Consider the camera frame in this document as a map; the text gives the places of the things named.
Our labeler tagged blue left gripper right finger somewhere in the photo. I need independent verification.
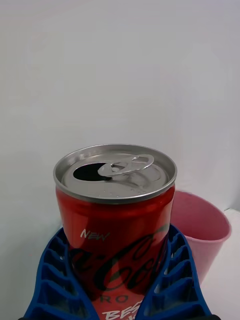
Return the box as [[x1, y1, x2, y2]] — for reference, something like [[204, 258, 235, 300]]
[[134, 223, 213, 320]]

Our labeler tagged pink plastic bin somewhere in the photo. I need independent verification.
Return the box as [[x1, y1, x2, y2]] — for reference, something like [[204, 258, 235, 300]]
[[168, 190, 232, 286]]

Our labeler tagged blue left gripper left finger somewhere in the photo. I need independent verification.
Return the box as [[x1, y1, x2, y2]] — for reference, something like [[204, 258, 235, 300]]
[[22, 226, 101, 320]]

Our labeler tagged red drink can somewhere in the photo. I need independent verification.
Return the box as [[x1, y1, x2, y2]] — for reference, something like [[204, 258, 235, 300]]
[[52, 143, 178, 320]]

